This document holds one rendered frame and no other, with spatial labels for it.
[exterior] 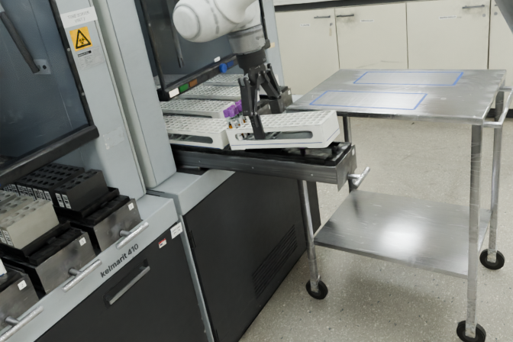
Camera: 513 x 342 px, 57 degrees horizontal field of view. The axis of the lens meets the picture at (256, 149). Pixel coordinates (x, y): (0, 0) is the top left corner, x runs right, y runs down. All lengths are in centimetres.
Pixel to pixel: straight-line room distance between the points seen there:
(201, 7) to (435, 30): 258
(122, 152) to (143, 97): 16
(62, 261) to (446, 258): 120
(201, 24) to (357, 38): 266
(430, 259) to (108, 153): 109
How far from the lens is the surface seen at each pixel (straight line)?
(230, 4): 104
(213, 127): 138
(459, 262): 172
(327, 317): 193
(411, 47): 351
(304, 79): 387
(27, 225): 114
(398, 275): 210
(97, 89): 123
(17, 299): 108
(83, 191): 121
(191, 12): 102
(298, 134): 130
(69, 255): 112
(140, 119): 133
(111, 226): 118
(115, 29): 128
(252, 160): 128
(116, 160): 128
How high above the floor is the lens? 133
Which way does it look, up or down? 23 degrees down
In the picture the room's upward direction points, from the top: 10 degrees counter-clockwise
